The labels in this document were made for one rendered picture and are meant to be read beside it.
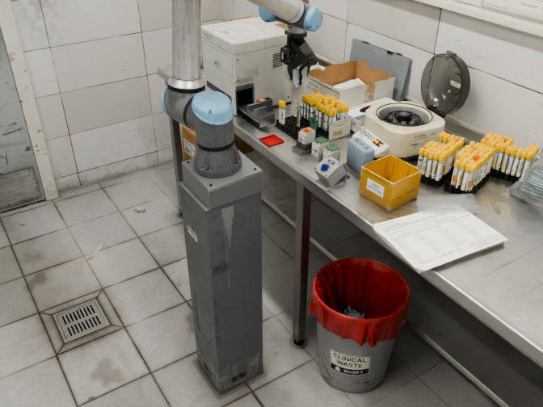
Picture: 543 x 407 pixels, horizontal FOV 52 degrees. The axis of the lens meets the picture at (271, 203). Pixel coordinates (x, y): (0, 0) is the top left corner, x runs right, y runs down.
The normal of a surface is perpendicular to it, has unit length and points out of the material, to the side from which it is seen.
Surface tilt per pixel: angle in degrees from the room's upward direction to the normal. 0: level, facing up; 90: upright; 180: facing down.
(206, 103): 9
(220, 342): 90
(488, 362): 0
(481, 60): 90
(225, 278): 90
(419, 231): 0
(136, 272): 0
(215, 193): 90
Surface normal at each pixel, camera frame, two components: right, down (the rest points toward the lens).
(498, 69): -0.84, 0.30
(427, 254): 0.02, -0.83
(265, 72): 0.54, 0.46
